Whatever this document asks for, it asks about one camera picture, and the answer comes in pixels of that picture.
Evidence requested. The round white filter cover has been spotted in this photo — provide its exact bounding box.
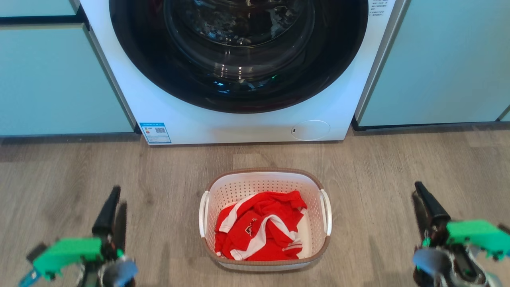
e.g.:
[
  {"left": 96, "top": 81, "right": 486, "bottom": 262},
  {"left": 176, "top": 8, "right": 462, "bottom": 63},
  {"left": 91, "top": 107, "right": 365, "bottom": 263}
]
[{"left": 291, "top": 120, "right": 331, "bottom": 141}]

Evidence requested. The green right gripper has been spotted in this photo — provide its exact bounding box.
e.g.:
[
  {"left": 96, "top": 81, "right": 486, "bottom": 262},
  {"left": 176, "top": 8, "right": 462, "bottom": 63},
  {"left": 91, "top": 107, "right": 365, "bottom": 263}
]
[{"left": 412, "top": 181, "right": 510, "bottom": 287}]

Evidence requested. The pale green cabinet door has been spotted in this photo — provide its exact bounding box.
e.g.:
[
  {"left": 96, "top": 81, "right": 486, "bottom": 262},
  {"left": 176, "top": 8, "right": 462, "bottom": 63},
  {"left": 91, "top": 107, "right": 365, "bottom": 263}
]
[
  {"left": 0, "top": 23, "right": 136, "bottom": 138},
  {"left": 354, "top": 0, "right": 510, "bottom": 129}
]

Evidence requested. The white front-load washing machine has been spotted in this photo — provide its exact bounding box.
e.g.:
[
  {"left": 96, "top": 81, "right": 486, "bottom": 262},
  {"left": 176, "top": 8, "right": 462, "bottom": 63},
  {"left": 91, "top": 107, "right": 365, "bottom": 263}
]
[{"left": 80, "top": 0, "right": 399, "bottom": 145}]

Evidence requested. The blue energy label sticker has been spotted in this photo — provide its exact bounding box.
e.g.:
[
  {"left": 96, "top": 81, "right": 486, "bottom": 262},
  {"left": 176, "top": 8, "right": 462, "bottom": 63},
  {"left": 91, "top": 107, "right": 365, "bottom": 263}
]
[{"left": 139, "top": 122, "right": 172, "bottom": 145}]

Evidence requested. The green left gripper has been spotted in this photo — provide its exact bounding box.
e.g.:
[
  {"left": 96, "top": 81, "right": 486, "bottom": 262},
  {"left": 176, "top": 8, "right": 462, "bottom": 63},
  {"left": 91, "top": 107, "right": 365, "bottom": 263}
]
[{"left": 25, "top": 186, "right": 138, "bottom": 287}]

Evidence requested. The round dark glass washer door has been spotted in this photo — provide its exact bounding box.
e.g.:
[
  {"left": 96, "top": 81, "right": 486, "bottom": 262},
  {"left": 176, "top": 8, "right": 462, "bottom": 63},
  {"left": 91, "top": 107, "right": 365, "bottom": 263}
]
[{"left": 109, "top": 0, "right": 369, "bottom": 114}]

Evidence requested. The pale green drawer front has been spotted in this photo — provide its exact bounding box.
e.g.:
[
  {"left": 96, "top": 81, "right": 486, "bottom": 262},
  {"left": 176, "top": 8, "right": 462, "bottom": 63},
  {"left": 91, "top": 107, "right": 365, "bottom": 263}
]
[{"left": 0, "top": 0, "right": 80, "bottom": 18}]

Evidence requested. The red and white shirt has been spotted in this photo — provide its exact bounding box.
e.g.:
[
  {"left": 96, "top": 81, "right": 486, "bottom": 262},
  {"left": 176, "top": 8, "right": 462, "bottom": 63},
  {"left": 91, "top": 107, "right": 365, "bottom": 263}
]
[{"left": 214, "top": 191, "right": 308, "bottom": 262}]

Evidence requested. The white perforated laundry basket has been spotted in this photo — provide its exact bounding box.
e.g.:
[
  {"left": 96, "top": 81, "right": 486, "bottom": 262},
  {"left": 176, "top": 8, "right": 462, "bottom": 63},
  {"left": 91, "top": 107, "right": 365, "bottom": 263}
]
[{"left": 198, "top": 167, "right": 333, "bottom": 273}]

